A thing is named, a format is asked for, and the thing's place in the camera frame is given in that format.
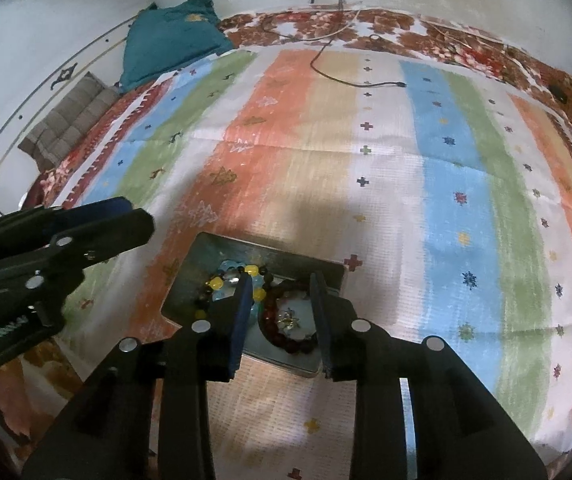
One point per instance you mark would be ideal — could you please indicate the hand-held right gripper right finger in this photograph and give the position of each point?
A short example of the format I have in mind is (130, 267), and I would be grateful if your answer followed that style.
(318, 320)

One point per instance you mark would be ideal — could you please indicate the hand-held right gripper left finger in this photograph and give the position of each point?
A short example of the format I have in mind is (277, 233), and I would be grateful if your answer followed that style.
(243, 310)

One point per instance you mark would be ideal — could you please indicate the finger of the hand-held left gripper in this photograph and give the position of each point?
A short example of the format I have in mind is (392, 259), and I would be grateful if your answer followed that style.
(115, 230)
(95, 207)

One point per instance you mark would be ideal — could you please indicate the metal tray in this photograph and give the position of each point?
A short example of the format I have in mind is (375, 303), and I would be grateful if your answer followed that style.
(200, 260)

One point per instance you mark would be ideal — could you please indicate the grey checkered folded cloth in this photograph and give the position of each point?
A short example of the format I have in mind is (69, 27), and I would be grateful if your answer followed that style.
(70, 120)

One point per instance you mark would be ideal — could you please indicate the teal cloth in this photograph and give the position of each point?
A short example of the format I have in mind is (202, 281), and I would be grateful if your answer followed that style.
(175, 40)

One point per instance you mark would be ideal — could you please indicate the striped printed mat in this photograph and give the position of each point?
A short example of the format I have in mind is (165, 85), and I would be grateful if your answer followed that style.
(466, 185)

